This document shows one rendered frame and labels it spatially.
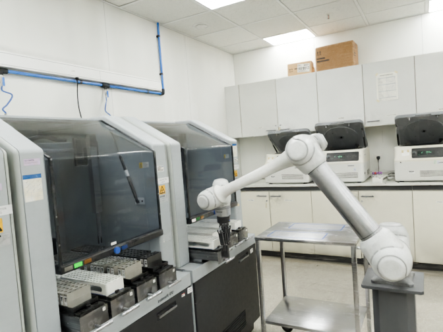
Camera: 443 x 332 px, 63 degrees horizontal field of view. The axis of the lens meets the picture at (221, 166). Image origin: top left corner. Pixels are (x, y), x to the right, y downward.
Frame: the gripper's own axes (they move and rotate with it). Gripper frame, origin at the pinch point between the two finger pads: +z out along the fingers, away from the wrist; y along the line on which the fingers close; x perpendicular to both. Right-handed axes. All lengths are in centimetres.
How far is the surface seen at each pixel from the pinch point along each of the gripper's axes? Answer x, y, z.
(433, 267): 105, -234, 77
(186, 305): -11.1, 26.7, 22.5
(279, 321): 18, -28, 52
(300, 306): 24, -53, 52
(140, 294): -11, 60, 3
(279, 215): -53, -229, 27
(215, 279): -11.1, -4.4, 19.9
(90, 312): -11, 88, -1
